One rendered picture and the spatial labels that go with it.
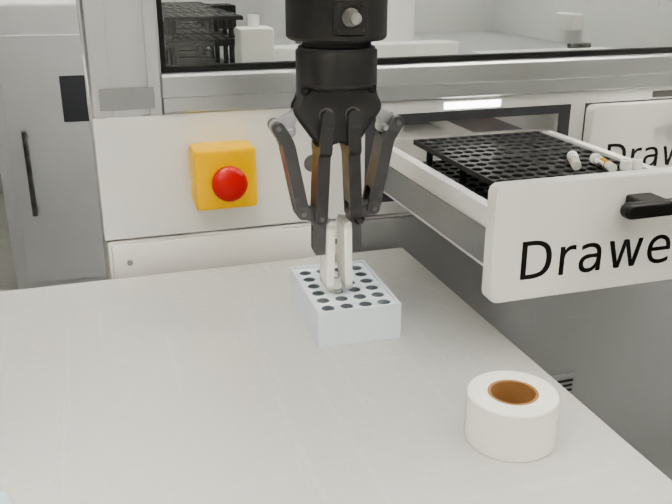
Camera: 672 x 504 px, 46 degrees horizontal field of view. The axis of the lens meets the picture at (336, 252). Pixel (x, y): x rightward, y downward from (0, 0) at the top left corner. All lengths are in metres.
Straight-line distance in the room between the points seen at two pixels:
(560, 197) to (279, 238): 0.40
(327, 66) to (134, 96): 0.29
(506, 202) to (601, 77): 0.47
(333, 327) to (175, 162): 0.31
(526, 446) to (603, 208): 0.25
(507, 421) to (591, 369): 0.71
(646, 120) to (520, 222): 0.49
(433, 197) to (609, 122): 0.36
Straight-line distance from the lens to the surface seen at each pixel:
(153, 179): 0.96
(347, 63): 0.72
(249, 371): 0.74
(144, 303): 0.89
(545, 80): 1.10
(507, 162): 0.91
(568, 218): 0.75
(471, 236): 0.79
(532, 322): 1.21
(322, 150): 0.74
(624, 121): 1.16
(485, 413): 0.61
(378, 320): 0.78
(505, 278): 0.73
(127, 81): 0.94
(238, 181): 0.90
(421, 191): 0.89
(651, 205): 0.75
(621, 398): 1.38
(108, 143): 0.95
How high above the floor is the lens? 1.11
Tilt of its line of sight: 20 degrees down
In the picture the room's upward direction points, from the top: straight up
